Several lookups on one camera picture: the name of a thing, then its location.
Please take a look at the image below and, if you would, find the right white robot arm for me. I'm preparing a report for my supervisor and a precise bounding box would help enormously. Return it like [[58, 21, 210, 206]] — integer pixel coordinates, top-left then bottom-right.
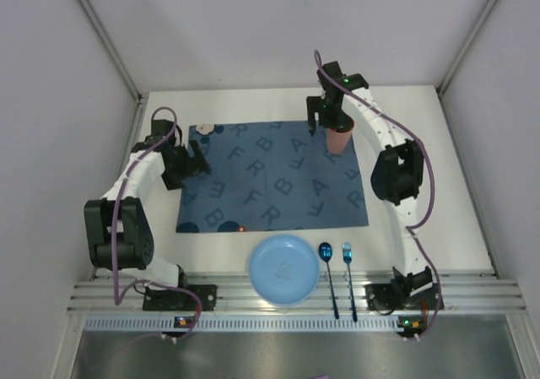
[[306, 62, 436, 312]]

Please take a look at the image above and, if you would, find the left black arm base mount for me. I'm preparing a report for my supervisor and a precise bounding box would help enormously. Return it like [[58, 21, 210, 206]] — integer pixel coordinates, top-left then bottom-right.
[[143, 284, 218, 311]]

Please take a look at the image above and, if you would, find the blue letter-print placemat cloth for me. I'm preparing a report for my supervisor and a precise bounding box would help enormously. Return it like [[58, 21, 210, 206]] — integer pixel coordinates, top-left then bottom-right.
[[176, 121, 369, 233]]

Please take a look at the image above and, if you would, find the blue metallic fork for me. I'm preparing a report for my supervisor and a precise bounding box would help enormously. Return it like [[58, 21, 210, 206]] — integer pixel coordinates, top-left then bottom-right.
[[343, 242, 358, 322]]

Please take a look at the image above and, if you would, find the light blue plate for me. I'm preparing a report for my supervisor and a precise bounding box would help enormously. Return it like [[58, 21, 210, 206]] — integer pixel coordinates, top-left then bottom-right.
[[248, 234, 320, 306]]

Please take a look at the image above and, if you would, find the blue metallic spoon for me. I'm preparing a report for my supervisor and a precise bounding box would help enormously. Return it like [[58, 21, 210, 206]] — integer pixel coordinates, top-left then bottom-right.
[[318, 242, 340, 320]]

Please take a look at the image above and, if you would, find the aluminium rail frame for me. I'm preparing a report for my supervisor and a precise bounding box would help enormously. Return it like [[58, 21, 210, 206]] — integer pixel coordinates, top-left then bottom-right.
[[67, 273, 526, 315]]

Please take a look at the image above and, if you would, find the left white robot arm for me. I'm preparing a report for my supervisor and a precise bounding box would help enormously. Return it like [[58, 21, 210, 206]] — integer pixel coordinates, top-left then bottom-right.
[[84, 119, 210, 298]]

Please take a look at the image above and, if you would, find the orange plastic cup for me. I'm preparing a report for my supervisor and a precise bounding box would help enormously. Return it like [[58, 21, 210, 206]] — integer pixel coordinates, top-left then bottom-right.
[[326, 128, 353, 154]]

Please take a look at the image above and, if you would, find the perforated cable duct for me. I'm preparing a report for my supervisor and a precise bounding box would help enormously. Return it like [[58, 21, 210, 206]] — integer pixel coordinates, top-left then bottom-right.
[[84, 315, 425, 333]]

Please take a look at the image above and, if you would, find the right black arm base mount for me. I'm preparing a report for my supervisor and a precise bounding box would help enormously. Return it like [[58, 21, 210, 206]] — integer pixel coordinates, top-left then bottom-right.
[[364, 284, 442, 315]]

